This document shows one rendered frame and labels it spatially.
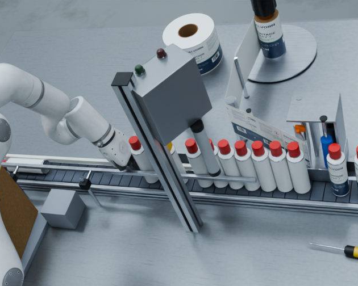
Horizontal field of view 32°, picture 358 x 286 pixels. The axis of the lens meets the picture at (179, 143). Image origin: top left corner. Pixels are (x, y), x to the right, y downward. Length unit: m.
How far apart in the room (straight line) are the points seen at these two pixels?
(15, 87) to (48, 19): 3.10
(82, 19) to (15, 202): 2.63
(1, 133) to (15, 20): 3.42
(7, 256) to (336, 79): 1.25
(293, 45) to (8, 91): 1.14
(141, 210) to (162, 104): 0.65
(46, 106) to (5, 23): 3.22
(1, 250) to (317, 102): 0.94
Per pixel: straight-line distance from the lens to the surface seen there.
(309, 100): 1.81
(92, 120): 1.92
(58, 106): 1.79
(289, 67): 2.29
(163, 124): 1.57
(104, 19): 4.48
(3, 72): 1.66
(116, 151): 1.99
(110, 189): 2.15
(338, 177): 1.83
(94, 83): 2.63
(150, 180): 2.07
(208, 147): 1.69
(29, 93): 1.71
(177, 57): 1.55
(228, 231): 1.96
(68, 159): 2.26
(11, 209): 2.12
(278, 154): 1.80
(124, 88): 1.50
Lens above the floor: 2.44
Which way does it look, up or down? 46 degrees down
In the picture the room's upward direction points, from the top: 24 degrees counter-clockwise
